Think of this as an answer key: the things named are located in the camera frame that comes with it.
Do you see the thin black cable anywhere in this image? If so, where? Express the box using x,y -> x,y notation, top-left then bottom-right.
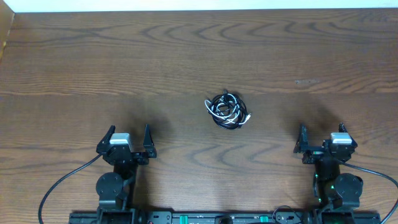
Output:
208,89 -> 249,130

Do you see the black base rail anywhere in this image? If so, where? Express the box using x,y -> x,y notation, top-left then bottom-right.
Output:
68,210 -> 381,224

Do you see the white usb cable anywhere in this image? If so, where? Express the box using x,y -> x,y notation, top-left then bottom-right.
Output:
204,95 -> 252,126

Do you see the black usb cable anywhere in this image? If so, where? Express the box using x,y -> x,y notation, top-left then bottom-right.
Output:
210,91 -> 248,130

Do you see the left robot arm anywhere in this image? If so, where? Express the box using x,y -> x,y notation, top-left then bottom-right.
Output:
96,124 -> 157,223

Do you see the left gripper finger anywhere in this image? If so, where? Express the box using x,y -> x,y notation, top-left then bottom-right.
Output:
143,124 -> 154,151
98,125 -> 116,146

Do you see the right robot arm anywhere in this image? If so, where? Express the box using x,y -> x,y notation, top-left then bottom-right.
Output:
294,123 -> 363,223

